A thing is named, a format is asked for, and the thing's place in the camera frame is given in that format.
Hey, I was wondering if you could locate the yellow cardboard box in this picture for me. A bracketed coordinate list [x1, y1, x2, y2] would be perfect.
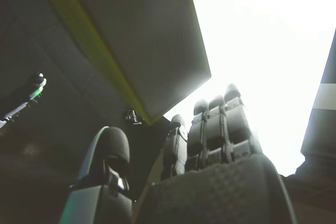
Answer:
[34, 0, 212, 126]

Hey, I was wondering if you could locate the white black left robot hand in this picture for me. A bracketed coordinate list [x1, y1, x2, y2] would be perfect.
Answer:
[59, 83, 298, 224]

